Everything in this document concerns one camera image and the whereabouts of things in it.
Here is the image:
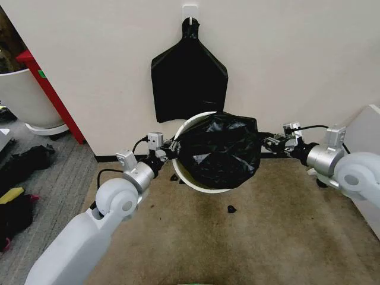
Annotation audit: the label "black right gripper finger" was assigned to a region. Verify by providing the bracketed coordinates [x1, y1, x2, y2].
[260, 132, 287, 144]
[262, 140, 290, 156]

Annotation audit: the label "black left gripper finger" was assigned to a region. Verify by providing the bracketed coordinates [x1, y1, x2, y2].
[160, 148, 181, 163]
[161, 139, 182, 151]

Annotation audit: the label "black plastic garbage bag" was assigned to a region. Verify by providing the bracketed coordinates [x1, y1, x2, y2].
[177, 112, 262, 189]

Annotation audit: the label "white round trash bin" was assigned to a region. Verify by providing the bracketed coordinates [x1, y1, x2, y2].
[172, 110, 239, 195]

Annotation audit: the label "hanging black garbage bags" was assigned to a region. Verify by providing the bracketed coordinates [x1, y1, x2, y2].
[150, 17, 229, 124]

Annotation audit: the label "black cloth bag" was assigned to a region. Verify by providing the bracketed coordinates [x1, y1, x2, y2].
[0, 143, 56, 194]

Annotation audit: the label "black and pink bag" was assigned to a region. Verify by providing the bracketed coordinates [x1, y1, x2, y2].
[0, 194, 42, 253]

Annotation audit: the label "brown carpet mat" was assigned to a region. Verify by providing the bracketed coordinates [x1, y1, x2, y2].
[79, 159, 380, 285]

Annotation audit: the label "white round planter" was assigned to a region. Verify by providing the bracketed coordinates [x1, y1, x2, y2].
[0, 68, 69, 137]

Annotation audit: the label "black and yellow item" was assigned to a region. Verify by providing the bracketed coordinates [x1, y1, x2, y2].
[0, 100, 18, 122]

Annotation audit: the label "dark plant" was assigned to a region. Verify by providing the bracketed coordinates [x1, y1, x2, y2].
[0, 5, 30, 74]

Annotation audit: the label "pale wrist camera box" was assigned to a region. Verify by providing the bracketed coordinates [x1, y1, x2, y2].
[147, 131, 164, 153]
[282, 121, 304, 147]

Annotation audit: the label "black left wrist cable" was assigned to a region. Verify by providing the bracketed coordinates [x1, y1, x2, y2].
[132, 137, 150, 157]

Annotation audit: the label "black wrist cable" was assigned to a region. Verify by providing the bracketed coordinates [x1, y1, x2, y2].
[292, 125, 331, 132]
[132, 137, 150, 157]

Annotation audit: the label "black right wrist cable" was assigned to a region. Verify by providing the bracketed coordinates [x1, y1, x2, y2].
[292, 125, 331, 132]

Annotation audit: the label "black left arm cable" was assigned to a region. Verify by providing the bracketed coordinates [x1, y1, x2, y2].
[90, 169, 127, 212]

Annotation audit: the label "red post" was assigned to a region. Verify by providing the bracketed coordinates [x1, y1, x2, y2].
[15, 49, 87, 145]

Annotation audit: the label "white adhesive wall hook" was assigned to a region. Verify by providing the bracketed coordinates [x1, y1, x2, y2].
[182, 4, 201, 27]

